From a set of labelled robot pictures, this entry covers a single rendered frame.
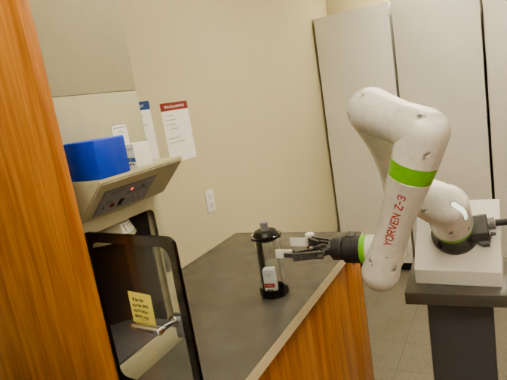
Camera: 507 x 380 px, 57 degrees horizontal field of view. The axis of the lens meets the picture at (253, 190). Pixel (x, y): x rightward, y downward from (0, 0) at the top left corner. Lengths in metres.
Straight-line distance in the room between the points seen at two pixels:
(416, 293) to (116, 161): 1.03
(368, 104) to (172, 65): 1.26
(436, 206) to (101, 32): 1.06
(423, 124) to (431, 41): 2.75
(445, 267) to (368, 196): 2.48
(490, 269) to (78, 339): 1.22
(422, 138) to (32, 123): 0.86
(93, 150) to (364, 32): 3.12
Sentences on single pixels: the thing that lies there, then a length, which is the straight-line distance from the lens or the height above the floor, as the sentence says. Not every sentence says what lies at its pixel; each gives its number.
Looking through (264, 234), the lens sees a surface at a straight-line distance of 1.62.
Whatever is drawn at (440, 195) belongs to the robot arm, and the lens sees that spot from 1.52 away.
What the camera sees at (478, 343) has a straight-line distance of 1.78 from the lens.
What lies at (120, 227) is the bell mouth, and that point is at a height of 1.35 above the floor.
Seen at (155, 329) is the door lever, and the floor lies 1.21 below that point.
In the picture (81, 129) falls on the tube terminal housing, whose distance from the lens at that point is 1.24.
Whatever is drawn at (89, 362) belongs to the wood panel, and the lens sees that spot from 1.22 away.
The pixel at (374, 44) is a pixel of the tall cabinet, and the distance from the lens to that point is 3.96.
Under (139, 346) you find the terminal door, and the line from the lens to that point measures 1.19.
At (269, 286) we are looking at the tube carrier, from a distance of 1.68.
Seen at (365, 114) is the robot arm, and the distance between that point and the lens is 1.24.
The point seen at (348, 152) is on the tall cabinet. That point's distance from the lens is 4.07.
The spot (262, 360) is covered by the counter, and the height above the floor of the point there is 0.93.
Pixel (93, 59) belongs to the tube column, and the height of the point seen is 1.79.
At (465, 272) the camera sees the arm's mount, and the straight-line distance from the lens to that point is 1.68.
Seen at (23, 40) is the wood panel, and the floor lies 1.82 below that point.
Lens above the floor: 1.63
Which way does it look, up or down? 11 degrees down
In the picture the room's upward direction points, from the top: 9 degrees counter-clockwise
